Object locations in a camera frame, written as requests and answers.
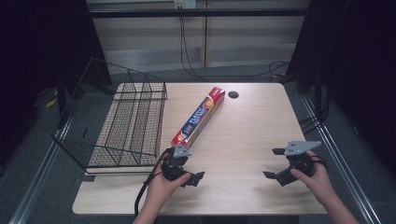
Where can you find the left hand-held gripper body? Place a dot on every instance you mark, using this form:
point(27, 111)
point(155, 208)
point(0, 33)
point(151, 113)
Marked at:
point(176, 166)

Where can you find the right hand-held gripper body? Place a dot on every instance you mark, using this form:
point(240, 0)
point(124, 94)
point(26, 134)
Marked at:
point(300, 161)

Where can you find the red and blue plastic wrap box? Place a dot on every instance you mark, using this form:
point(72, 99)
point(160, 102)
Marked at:
point(199, 118)

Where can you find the person's left hand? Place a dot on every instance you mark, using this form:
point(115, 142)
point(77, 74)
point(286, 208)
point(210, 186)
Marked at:
point(160, 189)

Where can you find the person's right hand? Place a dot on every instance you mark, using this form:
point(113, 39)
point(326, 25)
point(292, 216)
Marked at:
point(320, 183)

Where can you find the dark curtain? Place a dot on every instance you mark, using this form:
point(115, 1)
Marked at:
point(37, 46)
point(358, 62)

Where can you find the yellow floor object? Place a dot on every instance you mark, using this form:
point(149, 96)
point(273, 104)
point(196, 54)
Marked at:
point(51, 102)

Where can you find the metal floor rail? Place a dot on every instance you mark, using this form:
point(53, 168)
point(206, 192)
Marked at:
point(339, 161)
point(34, 186)

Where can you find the black stand post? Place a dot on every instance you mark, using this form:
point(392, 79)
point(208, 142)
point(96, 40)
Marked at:
point(318, 93)
point(61, 96)

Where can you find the white wall outlet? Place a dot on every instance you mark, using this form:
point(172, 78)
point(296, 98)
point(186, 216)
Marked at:
point(185, 3)

